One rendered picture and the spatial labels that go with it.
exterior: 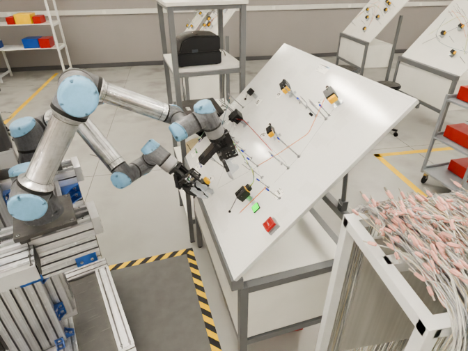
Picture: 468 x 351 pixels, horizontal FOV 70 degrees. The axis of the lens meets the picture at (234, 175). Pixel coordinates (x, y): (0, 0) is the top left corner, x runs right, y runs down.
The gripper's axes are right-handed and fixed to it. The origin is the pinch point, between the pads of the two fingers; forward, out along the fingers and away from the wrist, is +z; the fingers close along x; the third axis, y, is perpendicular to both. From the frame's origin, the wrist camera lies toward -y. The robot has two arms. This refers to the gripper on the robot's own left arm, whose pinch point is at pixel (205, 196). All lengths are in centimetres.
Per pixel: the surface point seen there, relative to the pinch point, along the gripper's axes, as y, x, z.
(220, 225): -14.3, -0.5, 18.5
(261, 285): 5.0, -18.2, 43.6
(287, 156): 18.3, 35.1, 17.6
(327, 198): 13, 37, 51
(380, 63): -206, 540, 185
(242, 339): -22, -38, 63
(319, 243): 6, 18, 63
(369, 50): -202, 532, 149
